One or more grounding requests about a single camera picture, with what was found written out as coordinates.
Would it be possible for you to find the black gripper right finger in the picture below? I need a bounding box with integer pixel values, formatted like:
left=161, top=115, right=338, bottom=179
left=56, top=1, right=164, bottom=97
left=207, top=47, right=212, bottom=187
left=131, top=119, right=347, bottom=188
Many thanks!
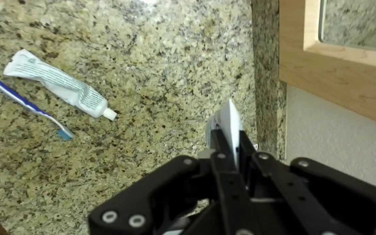
left=238, top=130, right=376, bottom=235

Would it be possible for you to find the white toothpaste tube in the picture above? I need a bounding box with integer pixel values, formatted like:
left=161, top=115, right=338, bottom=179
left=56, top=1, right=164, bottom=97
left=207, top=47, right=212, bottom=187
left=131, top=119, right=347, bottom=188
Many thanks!
left=2, top=48, right=118, bottom=121

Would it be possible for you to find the granite backsplash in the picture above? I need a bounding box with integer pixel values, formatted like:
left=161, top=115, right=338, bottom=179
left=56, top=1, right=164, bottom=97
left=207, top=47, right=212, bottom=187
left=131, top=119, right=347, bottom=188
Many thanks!
left=249, top=0, right=288, bottom=162

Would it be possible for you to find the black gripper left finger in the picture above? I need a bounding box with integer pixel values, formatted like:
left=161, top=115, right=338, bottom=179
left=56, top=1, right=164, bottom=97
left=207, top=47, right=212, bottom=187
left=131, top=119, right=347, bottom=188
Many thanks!
left=87, top=129, right=246, bottom=235

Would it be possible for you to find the blue white toothbrush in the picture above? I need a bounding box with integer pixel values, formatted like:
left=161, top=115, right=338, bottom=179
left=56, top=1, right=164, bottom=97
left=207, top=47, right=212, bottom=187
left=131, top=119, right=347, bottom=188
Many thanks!
left=0, top=64, right=74, bottom=142

